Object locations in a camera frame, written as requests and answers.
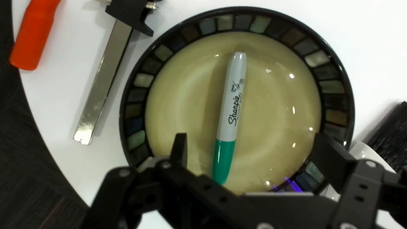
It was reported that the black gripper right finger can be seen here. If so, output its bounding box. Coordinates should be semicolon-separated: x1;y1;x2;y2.
314;132;407;229

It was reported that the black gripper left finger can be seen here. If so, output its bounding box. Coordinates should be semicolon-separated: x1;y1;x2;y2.
79;132;255;229

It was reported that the green capped grey marker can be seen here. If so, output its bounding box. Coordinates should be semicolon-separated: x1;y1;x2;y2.
211;50;247;186

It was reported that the dark rimmed cream bowl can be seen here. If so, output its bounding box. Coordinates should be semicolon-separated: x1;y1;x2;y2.
118;4;355;195

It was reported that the black brush pad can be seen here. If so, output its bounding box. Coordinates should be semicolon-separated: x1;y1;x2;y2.
363;100;407;172

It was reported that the orange black bar clamp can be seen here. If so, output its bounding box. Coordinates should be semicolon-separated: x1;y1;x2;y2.
8;0;162;146

